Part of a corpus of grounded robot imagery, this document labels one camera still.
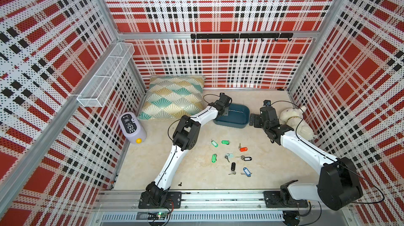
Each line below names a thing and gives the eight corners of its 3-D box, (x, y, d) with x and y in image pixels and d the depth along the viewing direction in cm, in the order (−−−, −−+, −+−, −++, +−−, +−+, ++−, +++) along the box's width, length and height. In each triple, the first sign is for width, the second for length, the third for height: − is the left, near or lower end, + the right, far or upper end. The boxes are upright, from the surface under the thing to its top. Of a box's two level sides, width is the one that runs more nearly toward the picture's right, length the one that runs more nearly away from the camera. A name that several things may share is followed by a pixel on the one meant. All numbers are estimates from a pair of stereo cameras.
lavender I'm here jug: (132, 150, 92) (123, 142, 84) (124, 124, 104) (117, 115, 95) (149, 142, 96) (143, 133, 87) (140, 118, 107) (134, 108, 99)
